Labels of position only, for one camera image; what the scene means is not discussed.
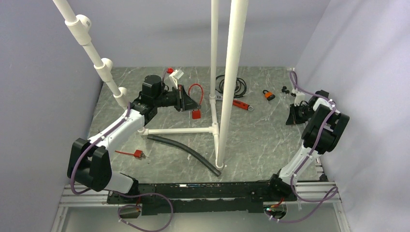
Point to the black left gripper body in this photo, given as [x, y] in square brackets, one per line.
[178, 98]

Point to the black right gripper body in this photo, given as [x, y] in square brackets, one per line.
[302, 113]

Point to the small black key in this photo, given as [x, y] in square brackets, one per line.
[285, 90]

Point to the short red wire connector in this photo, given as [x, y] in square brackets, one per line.
[138, 154]

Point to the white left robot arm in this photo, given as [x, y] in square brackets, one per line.
[89, 162]

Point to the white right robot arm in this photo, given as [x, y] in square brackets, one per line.
[331, 134]

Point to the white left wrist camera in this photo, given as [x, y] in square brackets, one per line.
[175, 76]

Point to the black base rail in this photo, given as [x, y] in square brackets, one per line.
[202, 197]

